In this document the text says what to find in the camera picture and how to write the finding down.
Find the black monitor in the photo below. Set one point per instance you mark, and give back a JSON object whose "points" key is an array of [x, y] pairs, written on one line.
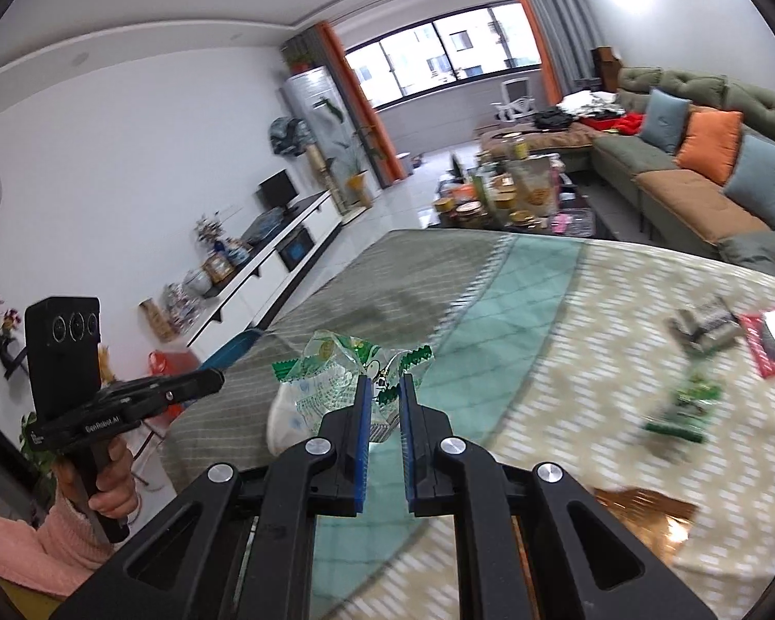
{"points": [[278, 187]]}

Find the dark wooden cabinet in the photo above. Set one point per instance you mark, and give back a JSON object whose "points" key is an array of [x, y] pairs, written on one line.
{"points": [[607, 68]]}

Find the wooden stand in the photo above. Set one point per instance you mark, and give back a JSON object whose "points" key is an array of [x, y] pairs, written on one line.
{"points": [[323, 174]]}

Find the dark coffee table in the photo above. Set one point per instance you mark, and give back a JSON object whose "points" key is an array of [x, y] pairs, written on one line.
{"points": [[588, 213]]}

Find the green and white snack bag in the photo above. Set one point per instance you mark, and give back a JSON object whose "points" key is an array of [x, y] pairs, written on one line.
{"points": [[336, 361]]}

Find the red plastic packet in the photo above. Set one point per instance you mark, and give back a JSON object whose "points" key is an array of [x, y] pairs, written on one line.
{"points": [[772, 342]]}

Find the patterned tablecloth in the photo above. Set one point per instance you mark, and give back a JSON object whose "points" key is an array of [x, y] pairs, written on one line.
{"points": [[555, 310]]}

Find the person's left forearm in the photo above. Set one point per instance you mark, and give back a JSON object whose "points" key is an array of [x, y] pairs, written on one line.
{"points": [[32, 549]]}

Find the gold picture frame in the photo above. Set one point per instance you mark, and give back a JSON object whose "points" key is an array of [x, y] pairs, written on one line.
{"points": [[219, 268]]}

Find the orange curtain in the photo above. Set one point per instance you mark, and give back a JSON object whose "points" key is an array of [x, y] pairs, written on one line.
{"points": [[536, 32], [361, 103]]}

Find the red plastic bag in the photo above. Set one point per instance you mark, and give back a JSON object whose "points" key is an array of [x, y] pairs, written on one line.
{"points": [[171, 361]]}

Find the brown paper bag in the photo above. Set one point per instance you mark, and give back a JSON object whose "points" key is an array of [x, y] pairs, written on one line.
{"points": [[158, 320]]}

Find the gold foil snack wrapper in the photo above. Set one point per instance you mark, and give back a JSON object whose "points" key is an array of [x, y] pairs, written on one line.
{"points": [[646, 516]]}

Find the plastic-wrapped ornament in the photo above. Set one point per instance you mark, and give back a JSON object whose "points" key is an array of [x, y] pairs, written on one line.
{"points": [[182, 307]]}

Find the teal waste bin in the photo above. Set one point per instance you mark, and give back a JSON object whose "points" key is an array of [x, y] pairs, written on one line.
{"points": [[232, 350]]}

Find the small plant in dark vase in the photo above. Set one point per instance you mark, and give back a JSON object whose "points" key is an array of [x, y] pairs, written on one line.
{"points": [[212, 229]]}

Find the red-potted plant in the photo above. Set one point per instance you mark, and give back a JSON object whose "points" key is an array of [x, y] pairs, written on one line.
{"points": [[297, 59]]}

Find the white office chair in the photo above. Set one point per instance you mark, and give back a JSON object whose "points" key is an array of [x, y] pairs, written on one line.
{"points": [[515, 100]]}

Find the small white stool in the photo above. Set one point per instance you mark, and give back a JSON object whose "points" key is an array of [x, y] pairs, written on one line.
{"points": [[407, 163]]}

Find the red cloth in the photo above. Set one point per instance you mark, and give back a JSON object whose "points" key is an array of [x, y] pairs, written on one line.
{"points": [[620, 124]]}

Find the tall plant in yellow vase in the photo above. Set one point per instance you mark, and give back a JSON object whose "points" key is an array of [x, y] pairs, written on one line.
{"points": [[358, 188]]}

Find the window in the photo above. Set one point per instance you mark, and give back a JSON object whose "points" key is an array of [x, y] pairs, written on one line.
{"points": [[420, 51]]}

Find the grey curtain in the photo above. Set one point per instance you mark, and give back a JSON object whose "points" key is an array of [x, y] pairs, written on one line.
{"points": [[300, 42], [575, 19]]}

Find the large blue cushion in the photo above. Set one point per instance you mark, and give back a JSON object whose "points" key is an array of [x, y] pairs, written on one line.
{"points": [[765, 181]]}

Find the glass jar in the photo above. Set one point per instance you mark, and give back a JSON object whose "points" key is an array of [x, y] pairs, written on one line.
{"points": [[515, 147]]}

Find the green and brown sofa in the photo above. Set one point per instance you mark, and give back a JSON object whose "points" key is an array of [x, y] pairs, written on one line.
{"points": [[678, 200]]}

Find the person's left hand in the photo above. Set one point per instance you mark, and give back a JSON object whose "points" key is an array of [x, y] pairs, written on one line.
{"points": [[121, 487]]}

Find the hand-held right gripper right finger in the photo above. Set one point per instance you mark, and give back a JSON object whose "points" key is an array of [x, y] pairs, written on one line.
{"points": [[408, 445]]}

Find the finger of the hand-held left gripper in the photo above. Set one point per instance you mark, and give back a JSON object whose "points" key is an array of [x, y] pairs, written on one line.
{"points": [[174, 397], [174, 382]]}

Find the orange cushion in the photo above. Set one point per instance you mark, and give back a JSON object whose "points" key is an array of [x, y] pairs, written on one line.
{"points": [[710, 145]]}

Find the blue and white porcelain jar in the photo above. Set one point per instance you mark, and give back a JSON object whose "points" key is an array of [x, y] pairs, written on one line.
{"points": [[236, 253]]}

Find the small blue cushion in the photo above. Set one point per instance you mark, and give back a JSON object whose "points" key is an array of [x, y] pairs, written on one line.
{"points": [[665, 119]]}

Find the dark green snack wrapper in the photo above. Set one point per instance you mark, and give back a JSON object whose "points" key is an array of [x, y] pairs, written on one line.
{"points": [[681, 410]]}

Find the black and white wrapper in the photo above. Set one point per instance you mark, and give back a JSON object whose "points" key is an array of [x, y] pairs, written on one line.
{"points": [[704, 326]]}

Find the blue patterned pouch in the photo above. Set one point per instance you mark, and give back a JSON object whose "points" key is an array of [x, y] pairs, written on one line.
{"points": [[266, 227]]}

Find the white and black tv cabinet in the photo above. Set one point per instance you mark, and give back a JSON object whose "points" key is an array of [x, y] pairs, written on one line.
{"points": [[310, 226]]}

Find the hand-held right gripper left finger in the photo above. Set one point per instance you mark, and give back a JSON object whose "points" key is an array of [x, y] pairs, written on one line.
{"points": [[361, 445]]}

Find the white standing air conditioner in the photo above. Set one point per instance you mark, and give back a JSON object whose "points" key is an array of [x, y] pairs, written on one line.
{"points": [[313, 93]]}

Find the green leafy plant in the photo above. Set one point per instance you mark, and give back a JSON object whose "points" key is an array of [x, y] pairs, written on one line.
{"points": [[39, 442]]}

